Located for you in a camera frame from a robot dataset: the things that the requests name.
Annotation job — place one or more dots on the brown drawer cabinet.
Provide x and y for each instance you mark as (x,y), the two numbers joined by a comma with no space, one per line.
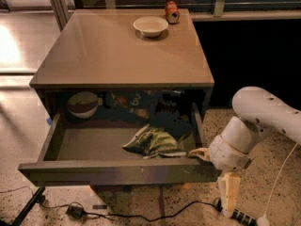
(100,51)

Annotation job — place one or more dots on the green chip bag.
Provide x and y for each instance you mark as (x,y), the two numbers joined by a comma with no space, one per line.
(154,142)

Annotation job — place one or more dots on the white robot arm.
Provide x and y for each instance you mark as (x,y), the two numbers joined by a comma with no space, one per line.
(257,112)

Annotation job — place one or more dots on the drawer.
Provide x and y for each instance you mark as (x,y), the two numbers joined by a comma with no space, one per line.
(88,152)

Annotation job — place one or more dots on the black power strip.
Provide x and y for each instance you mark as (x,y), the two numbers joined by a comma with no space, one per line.
(242,217)

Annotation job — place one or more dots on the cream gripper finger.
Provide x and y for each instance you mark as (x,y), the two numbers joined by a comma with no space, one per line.
(202,153)
(229,185)

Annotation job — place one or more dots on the white bowl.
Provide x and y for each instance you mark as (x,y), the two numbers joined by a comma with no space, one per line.
(150,26)

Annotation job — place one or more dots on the orange soda can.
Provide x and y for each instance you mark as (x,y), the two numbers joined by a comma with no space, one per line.
(172,12)

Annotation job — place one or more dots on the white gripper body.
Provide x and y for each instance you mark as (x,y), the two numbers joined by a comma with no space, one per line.
(225,154)

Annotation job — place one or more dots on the round bowl in drawer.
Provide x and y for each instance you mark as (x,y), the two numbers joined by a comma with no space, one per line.
(84,104)

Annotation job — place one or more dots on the black stand leg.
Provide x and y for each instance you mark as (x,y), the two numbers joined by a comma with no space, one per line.
(37,197)

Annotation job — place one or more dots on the dark snack bag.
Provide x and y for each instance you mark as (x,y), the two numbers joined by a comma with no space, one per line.
(141,103)

